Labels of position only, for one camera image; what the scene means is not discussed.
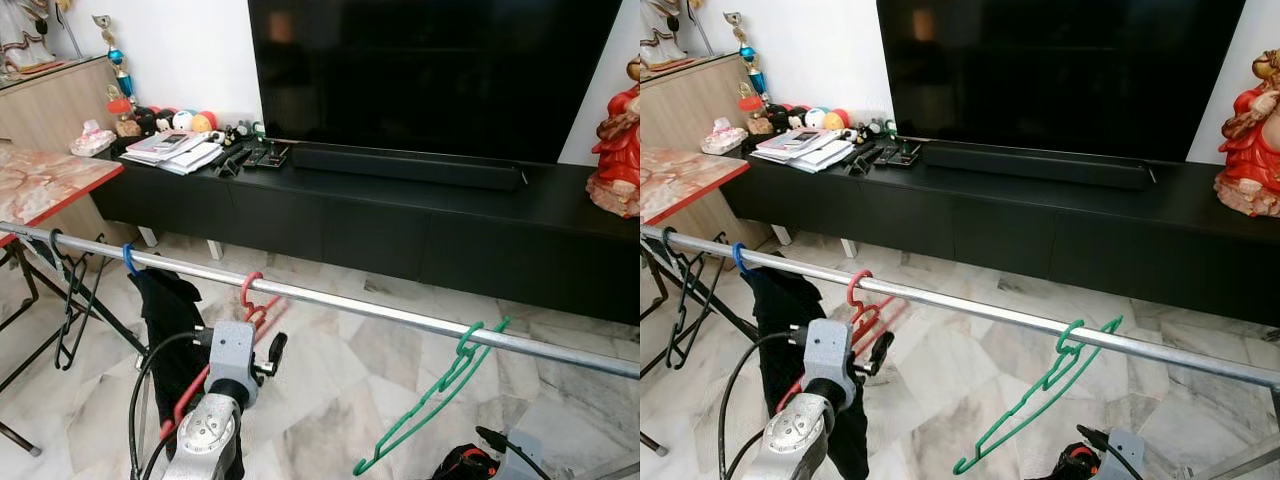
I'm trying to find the red plastic hanger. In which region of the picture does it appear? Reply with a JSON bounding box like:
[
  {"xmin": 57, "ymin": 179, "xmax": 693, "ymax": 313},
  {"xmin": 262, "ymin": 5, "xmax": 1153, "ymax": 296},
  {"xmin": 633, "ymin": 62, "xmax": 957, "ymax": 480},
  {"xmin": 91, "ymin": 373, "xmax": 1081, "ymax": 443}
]
[
  {"xmin": 775, "ymin": 268, "xmax": 901, "ymax": 416},
  {"xmin": 158, "ymin": 270, "xmax": 286, "ymax": 441}
]

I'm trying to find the green plastic hanger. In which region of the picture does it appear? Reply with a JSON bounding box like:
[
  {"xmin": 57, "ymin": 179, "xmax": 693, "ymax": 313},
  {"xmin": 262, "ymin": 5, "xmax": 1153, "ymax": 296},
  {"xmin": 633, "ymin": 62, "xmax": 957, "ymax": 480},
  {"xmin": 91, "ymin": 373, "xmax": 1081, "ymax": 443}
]
[
  {"xmin": 953, "ymin": 315, "xmax": 1124, "ymax": 475},
  {"xmin": 353, "ymin": 317, "xmax": 511, "ymax": 476}
]

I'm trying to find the black shirt with logo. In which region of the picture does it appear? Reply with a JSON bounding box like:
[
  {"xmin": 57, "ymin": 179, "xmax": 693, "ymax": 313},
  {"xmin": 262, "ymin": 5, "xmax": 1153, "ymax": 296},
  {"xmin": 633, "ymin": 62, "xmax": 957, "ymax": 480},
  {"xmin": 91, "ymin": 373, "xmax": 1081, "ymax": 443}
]
[
  {"xmin": 745, "ymin": 265, "xmax": 871, "ymax": 480},
  {"xmin": 130, "ymin": 265, "xmax": 216, "ymax": 431}
]

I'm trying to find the silver metal clothes rack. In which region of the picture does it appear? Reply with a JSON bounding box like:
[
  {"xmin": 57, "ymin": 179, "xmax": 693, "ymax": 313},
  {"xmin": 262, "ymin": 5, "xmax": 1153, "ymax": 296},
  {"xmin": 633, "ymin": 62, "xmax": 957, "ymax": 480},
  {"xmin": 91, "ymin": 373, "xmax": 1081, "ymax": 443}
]
[
  {"xmin": 640, "ymin": 225, "xmax": 1280, "ymax": 480},
  {"xmin": 0, "ymin": 222, "xmax": 641, "ymax": 480}
]

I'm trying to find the long black TV console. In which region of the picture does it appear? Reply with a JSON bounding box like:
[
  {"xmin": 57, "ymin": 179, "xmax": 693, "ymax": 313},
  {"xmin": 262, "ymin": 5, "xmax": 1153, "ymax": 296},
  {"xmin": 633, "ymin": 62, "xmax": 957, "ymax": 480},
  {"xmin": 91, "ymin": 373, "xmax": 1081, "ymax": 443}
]
[
  {"xmin": 720, "ymin": 137, "xmax": 1280, "ymax": 328},
  {"xmin": 90, "ymin": 138, "xmax": 641, "ymax": 326}
]

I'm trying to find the stack of papers and booklets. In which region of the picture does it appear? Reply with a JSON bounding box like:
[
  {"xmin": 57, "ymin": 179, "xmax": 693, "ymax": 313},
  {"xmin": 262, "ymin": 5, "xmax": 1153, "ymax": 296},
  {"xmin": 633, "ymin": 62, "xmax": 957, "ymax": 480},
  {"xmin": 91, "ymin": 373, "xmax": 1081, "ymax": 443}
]
[
  {"xmin": 750, "ymin": 128, "xmax": 856, "ymax": 174},
  {"xmin": 123, "ymin": 130, "xmax": 223, "ymax": 176}
]

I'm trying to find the black soundbar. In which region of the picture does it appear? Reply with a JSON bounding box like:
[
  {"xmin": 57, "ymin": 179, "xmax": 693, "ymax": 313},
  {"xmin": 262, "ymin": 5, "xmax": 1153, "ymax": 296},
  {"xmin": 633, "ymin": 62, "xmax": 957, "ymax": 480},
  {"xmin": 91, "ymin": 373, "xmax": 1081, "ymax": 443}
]
[
  {"xmin": 290, "ymin": 142, "xmax": 528, "ymax": 193},
  {"xmin": 920, "ymin": 140, "xmax": 1156, "ymax": 191}
]

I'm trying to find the marble table with red edge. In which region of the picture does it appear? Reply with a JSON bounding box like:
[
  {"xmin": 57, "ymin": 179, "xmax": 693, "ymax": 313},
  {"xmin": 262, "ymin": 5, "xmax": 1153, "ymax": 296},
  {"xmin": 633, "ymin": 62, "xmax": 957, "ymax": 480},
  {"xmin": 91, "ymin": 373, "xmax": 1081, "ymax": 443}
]
[
  {"xmin": 640, "ymin": 148, "xmax": 761, "ymax": 451},
  {"xmin": 0, "ymin": 143, "xmax": 151, "ymax": 456}
]

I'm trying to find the pink tissue pack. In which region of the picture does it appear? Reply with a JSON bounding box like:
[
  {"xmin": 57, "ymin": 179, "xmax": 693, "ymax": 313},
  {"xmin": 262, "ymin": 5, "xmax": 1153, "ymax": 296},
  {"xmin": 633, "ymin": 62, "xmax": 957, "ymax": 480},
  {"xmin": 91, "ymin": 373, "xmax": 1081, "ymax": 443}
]
[
  {"xmin": 700, "ymin": 118, "xmax": 749, "ymax": 156},
  {"xmin": 70, "ymin": 120, "xmax": 119, "ymax": 157}
]

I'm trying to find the jar with red lid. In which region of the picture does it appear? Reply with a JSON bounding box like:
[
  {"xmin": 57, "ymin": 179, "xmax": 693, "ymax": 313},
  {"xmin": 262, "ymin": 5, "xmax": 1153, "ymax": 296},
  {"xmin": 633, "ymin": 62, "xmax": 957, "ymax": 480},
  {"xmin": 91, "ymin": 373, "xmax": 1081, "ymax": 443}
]
[
  {"xmin": 105, "ymin": 85, "xmax": 141, "ymax": 138},
  {"xmin": 738, "ymin": 82, "xmax": 771, "ymax": 136}
]

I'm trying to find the light wooden cabinet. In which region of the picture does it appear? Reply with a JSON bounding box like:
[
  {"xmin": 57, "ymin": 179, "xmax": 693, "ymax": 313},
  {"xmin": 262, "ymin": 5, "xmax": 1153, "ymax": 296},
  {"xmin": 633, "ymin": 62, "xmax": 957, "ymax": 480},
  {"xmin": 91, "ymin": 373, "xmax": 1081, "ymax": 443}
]
[
  {"xmin": 640, "ymin": 52, "xmax": 746, "ymax": 251},
  {"xmin": 0, "ymin": 55, "xmax": 121, "ymax": 246}
]

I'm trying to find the gold and blue trophy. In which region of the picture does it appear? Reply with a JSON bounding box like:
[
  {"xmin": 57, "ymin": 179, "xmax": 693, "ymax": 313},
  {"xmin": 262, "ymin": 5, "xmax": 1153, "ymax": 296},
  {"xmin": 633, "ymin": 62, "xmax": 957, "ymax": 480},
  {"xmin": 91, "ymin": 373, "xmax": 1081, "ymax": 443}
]
[
  {"xmin": 92, "ymin": 13, "xmax": 136, "ymax": 101},
  {"xmin": 723, "ymin": 10, "xmax": 769, "ymax": 99}
]

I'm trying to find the large black television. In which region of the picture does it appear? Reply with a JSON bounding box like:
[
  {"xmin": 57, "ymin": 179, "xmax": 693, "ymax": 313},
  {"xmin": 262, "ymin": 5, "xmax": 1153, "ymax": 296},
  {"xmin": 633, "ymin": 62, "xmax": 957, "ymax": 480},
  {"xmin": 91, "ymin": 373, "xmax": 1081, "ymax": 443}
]
[
  {"xmin": 876, "ymin": 0, "xmax": 1251, "ymax": 164},
  {"xmin": 247, "ymin": 0, "xmax": 623, "ymax": 166}
]

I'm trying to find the red laughing Buddha statue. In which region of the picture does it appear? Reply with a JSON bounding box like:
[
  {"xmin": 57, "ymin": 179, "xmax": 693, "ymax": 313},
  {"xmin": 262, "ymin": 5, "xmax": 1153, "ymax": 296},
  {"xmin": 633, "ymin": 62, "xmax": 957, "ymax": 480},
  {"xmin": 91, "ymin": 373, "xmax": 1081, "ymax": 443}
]
[
  {"xmin": 1214, "ymin": 48, "xmax": 1280, "ymax": 218},
  {"xmin": 586, "ymin": 55, "xmax": 641, "ymax": 219}
]

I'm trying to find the white porcelain figurine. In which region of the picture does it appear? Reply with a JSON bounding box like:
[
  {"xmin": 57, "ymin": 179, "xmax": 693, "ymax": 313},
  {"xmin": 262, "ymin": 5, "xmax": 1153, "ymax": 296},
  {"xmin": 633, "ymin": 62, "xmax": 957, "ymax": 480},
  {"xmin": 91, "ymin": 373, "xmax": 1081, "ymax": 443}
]
[
  {"xmin": 640, "ymin": 0, "xmax": 691, "ymax": 71},
  {"xmin": 0, "ymin": 0, "xmax": 56, "ymax": 76}
]

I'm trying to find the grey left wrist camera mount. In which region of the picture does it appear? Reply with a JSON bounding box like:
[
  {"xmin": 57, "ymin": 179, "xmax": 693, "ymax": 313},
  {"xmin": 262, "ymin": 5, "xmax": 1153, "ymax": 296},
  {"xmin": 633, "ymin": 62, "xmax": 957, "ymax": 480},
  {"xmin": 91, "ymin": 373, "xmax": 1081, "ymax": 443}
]
[
  {"xmin": 803, "ymin": 318, "xmax": 858, "ymax": 409},
  {"xmin": 205, "ymin": 320, "xmax": 259, "ymax": 409}
]

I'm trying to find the black wire hanger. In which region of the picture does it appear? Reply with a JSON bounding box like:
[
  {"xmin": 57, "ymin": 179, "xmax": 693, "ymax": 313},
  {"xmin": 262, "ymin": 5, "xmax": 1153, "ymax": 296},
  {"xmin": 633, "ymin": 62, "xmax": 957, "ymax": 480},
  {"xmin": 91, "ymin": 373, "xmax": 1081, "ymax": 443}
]
[
  {"xmin": 48, "ymin": 228, "xmax": 111, "ymax": 371},
  {"xmin": 660, "ymin": 228, "xmax": 736, "ymax": 371}
]

